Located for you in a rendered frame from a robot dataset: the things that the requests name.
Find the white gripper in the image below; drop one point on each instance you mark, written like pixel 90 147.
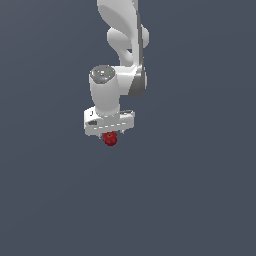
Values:
pixel 110 123

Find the small red object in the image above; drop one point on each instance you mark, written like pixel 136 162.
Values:
pixel 110 138

